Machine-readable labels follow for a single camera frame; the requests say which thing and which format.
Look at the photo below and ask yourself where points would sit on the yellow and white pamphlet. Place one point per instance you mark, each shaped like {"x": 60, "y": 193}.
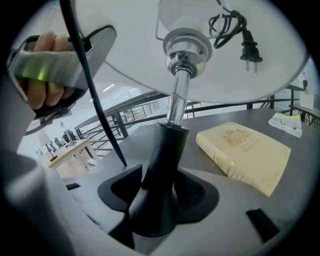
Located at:
{"x": 286, "y": 125}

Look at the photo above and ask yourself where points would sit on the small brass base lamp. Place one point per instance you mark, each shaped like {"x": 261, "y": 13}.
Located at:
{"x": 43, "y": 137}

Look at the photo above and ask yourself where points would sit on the white-shaded black table lamp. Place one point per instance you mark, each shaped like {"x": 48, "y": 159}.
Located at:
{"x": 160, "y": 175}

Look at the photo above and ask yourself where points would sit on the person's left hand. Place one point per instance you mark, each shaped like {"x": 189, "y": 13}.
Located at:
{"x": 42, "y": 95}

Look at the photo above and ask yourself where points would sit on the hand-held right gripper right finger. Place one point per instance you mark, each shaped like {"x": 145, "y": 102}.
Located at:
{"x": 200, "y": 240}

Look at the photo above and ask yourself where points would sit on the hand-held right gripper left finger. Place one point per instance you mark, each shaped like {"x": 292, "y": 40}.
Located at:
{"x": 112, "y": 197}

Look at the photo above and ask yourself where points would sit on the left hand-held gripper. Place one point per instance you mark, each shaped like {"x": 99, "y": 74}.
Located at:
{"x": 50, "y": 67}

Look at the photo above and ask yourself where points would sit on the light wooden table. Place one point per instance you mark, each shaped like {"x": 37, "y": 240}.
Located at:
{"x": 72, "y": 150}

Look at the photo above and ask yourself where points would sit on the cream hardcover book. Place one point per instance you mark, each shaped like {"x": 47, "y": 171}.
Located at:
{"x": 245, "y": 152}

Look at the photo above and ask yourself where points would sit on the curved black metal railing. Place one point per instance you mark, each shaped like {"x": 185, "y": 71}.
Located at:
{"x": 120, "y": 125}

